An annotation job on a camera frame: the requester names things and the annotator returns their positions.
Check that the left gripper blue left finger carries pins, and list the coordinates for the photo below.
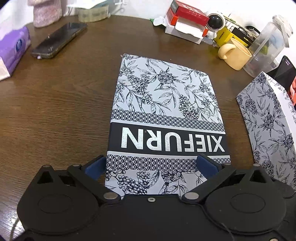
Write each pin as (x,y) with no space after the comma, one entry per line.
(87,176)

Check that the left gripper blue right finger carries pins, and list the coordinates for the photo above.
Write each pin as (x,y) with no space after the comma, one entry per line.
(215,173)

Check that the floral box lid XIEFURN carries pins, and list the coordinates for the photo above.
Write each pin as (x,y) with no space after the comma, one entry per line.
(163,116)

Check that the open floral white box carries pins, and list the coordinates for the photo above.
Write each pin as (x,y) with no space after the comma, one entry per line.
(269,117)

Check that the yellow ceramic mug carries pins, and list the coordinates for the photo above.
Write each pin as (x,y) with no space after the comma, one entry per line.
(235,54)

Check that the black tablet with stand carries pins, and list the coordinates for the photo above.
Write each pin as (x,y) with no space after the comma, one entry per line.
(285,76)

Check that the clear plastic measuring jug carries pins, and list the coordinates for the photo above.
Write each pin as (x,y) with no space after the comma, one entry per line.
(267,46)

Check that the black smartphone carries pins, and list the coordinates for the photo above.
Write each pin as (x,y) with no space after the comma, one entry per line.
(57,40)

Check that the yellow black box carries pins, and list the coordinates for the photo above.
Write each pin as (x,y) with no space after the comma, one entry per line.
(242,35)

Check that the red and white carton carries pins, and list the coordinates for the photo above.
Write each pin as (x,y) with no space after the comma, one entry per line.
(186,22)

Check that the purple tissue pack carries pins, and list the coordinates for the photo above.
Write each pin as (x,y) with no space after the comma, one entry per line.
(13,46)

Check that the tape roll with mask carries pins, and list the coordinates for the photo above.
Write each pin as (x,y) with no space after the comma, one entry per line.
(89,11)

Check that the pink fuzzy vase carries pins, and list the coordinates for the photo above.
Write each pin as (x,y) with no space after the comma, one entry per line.
(45,12)

